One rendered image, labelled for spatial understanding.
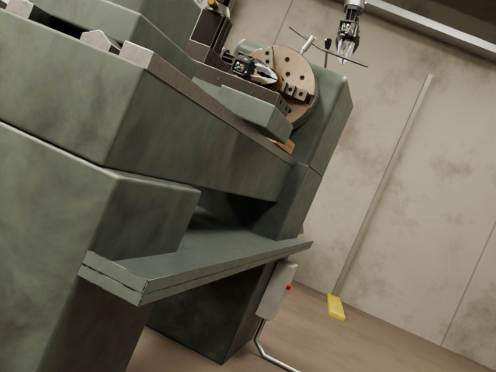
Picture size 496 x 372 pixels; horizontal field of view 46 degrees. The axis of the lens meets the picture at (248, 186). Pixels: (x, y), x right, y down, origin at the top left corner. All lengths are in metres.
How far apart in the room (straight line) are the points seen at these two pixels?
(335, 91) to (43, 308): 1.67
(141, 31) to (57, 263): 0.38
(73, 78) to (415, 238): 4.64
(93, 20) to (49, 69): 0.11
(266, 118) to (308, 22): 4.13
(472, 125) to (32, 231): 4.84
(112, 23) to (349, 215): 4.46
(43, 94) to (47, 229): 0.20
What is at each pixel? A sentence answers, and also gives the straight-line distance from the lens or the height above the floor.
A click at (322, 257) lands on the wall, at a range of 5.31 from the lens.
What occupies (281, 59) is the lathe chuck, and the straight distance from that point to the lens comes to 2.25.
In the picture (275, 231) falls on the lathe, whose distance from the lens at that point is 2.32.
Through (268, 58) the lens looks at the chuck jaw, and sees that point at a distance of 2.20.
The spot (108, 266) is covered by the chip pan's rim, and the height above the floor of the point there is 0.55.
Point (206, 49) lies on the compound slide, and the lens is 1.62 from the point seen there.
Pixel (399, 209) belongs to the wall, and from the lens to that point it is 5.34.
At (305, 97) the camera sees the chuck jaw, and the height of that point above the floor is 1.08.
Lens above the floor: 0.77
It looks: 2 degrees down
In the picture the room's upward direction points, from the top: 23 degrees clockwise
